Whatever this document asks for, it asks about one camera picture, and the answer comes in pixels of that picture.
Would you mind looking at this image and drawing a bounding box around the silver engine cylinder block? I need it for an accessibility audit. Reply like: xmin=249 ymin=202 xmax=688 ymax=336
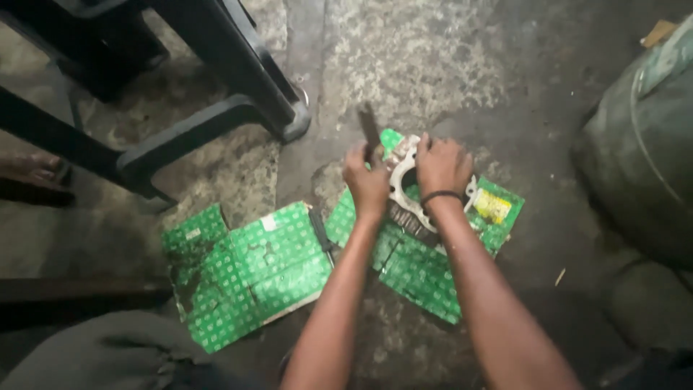
xmin=385 ymin=134 xmax=479 ymax=248

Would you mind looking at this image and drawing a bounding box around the green printed flattened carton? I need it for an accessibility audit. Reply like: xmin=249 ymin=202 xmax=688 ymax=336
xmin=161 ymin=200 xmax=334 ymax=355

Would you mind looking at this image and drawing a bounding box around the black plastic chair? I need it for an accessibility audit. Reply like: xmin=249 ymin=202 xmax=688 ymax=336
xmin=0 ymin=0 xmax=313 ymax=213

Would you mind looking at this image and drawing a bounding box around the person's right hand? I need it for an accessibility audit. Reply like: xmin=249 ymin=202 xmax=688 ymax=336
xmin=415 ymin=133 xmax=475 ymax=203

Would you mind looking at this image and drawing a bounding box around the person's left hand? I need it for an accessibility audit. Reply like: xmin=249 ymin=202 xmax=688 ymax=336
xmin=342 ymin=142 xmax=391 ymax=218

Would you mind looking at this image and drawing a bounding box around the dark metal scraper blade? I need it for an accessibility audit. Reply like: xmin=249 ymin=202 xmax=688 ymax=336
xmin=357 ymin=103 xmax=384 ymax=163

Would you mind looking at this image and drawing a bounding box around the black wristband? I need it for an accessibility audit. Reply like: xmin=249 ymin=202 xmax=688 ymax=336
xmin=420 ymin=190 xmax=465 ymax=209

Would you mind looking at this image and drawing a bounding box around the green metal drum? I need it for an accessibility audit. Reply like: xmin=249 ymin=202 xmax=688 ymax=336
xmin=572 ymin=13 xmax=693 ymax=272

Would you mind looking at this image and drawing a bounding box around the green carton with yellow label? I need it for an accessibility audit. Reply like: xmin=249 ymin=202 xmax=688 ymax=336
xmin=324 ymin=128 xmax=526 ymax=326

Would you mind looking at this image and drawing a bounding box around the black screwdriver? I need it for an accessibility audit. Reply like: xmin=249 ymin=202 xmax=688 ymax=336
xmin=308 ymin=206 xmax=336 ymax=269

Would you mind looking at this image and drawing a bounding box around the person's grey trouser leg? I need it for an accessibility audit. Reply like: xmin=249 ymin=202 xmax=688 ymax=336
xmin=0 ymin=310 xmax=271 ymax=390

